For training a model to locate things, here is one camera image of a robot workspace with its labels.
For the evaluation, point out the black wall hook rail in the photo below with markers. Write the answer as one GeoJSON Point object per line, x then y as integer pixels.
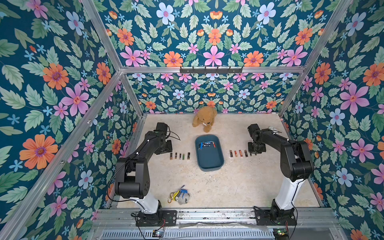
{"type": "Point", "coordinates": [211, 70]}

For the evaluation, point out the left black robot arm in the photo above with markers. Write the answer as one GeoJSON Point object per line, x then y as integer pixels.
{"type": "Point", "coordinates": [132, 178]}

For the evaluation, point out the teal plastic storage tray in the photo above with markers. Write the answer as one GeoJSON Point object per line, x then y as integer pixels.
{"type": "Point", "coordinates": [209, 153]}

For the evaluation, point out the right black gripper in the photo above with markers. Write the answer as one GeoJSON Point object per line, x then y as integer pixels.
{"type": "Point", "coordinates": [256, 147]}

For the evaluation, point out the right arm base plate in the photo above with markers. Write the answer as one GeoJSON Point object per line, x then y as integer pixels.
{"type": "Point", "coordinates": [275, 217]}

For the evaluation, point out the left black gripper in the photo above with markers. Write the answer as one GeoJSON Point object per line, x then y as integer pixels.
{"type": "Point", "coordinates": [169, 149]}

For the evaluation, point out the brown teddy bear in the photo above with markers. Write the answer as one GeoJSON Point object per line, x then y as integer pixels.
{"type": "Point", "coordinates": [206, 117]}

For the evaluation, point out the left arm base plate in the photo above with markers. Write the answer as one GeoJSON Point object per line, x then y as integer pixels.
{"type": "Point", "coordinates": [162, 218]}

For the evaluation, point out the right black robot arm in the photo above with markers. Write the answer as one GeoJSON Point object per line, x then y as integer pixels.
{"type": "Point", "coordinates": [296, 165]}

